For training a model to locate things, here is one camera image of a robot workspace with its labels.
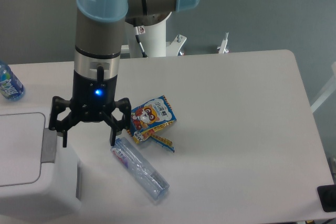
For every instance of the blue green-label drink bottle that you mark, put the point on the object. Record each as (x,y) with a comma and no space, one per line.
(11,87)

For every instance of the white push-button trash can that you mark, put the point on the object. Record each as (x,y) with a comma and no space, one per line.
(40,179)

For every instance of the white metal frame bracket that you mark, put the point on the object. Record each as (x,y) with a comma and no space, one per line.
(223,48)

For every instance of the black device at table edge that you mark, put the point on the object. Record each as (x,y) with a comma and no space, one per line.
(327,197)

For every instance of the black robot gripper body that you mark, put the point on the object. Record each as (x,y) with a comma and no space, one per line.
(92,101)

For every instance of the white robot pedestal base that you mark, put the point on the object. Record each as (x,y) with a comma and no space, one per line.
(146,37)

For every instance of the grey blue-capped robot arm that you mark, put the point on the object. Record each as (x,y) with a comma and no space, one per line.
(99,38)

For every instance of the clear plastic water bottle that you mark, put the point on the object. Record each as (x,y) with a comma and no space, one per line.
(139,167)

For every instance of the white stand at right edge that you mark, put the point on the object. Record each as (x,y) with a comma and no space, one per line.
(325,92)

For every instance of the blue raccoon snack bag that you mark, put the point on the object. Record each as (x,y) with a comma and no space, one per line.
(149,118)

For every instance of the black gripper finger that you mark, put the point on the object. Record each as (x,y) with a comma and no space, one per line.
(116,126)
(62,127)

